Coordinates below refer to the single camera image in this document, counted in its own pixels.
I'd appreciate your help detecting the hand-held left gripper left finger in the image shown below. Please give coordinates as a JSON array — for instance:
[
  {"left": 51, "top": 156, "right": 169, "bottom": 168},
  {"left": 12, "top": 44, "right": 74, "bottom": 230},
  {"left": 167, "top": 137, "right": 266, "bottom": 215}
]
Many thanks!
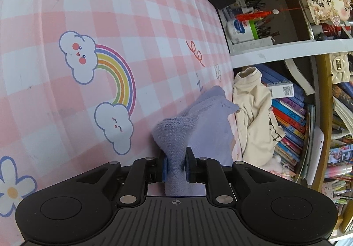
[{"left": 74, "top": 152, "right": 168, "bottom": 206}]

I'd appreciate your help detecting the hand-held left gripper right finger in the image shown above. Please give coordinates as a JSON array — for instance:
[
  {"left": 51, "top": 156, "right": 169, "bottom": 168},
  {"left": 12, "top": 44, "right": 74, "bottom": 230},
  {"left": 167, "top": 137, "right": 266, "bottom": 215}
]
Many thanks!
[{"left": 185, "top": 147, "right": 278, "bottom": 206}]

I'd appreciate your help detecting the lavender and mauve knit sweater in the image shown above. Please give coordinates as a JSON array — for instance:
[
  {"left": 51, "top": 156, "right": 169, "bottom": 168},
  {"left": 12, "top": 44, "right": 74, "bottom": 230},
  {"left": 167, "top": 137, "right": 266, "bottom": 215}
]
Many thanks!
[{"left": 152, "top": 86, "right": 240, "bottom": 197}]

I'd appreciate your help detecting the cream printed shirt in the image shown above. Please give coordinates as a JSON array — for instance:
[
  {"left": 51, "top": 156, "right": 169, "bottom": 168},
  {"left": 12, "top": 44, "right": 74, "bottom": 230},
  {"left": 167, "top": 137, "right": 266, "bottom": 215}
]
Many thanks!
[{"left": 232, "top": 67, "right": 285, "bottom": 167}]

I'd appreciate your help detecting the white pink bunny plush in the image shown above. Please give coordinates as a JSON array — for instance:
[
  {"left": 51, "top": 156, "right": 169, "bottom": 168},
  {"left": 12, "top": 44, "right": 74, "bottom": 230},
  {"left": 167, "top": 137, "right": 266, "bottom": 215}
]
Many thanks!
[{"left": 269, "top": 149, "right": 294, "bottom": 179}]

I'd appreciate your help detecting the row of colourful books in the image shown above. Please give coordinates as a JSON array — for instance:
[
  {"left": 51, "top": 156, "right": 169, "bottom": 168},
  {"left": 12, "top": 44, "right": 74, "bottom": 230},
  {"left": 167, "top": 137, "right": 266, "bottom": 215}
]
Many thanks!
[{"left": 259, "top": 64, "right": 316, "bottom": 180}]

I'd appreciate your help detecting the white barcode box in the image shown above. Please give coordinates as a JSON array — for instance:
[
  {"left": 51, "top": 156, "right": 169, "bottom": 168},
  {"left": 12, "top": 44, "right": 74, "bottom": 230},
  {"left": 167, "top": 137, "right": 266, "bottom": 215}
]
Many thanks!
[{"left": 265, "top": 82, "right": 295, "bottom": 99}]

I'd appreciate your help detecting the white tablet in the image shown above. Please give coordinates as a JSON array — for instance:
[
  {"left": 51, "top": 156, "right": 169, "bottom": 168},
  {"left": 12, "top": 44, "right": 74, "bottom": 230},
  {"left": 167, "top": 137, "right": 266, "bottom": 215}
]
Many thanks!
[{"left": 305, "top": 125, "right": 325, "bottom": 187}]

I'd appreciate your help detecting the white and wooden bookshelf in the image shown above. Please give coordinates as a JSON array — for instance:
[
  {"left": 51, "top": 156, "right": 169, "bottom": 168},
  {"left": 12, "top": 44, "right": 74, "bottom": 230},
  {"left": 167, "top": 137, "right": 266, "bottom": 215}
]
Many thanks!
[{"left": 215, "top": 0, "right": 353, "bottom": 241}]

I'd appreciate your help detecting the thick white leaning book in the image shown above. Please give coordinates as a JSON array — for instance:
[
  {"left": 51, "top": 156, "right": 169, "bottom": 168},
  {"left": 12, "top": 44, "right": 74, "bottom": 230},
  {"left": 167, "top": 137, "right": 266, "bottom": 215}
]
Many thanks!
[{"left": 284, "top": 58, "right": 316, "bottom": 96}]

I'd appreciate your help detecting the white plastic bottle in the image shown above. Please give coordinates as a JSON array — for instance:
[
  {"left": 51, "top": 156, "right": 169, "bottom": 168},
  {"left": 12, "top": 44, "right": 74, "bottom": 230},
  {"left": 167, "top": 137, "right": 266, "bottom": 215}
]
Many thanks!
[{"left": 226, "top": 18, "right": 258, "bottom": 44}]

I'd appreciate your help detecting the red tassel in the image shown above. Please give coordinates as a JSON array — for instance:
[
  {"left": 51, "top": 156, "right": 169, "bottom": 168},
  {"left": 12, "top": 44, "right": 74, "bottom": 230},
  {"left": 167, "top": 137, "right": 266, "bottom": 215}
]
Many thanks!
[{"left": 236, "top": 7, "right": 308, "bottom": 22}]

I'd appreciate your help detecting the pink checkered desk mat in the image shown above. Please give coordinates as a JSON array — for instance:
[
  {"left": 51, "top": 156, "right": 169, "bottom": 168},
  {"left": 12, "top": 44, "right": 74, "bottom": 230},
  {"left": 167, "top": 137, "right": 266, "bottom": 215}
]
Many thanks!
[{"left": 0, "top": 0, "right": 238, "bottom": 219}]

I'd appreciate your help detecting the pink decorated plaque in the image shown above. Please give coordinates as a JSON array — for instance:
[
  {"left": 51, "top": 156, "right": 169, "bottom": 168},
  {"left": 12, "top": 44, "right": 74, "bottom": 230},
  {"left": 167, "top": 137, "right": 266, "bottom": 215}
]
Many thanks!
[{"left": 303, "top": 0, "right": 353, "bottom": 25}]

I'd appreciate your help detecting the cream ornate frame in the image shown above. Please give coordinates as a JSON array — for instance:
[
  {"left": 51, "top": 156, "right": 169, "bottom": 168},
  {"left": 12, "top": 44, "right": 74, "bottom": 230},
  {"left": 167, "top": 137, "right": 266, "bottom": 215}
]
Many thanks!
[{"left": 329, "top": 51, "right": 353, "bottom": 85}]

